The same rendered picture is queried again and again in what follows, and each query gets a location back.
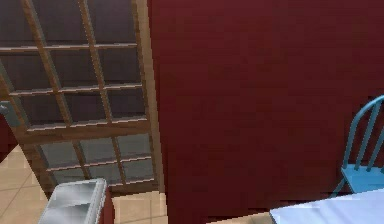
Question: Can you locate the blue wooden chair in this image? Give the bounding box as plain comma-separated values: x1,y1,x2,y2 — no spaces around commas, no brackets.
329,95,384,198

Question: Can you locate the wooden glass-paned door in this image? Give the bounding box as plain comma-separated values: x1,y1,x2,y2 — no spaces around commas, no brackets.
0,0,167,197

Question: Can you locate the silver metal bin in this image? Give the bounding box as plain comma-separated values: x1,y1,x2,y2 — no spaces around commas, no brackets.
37,178,108,224

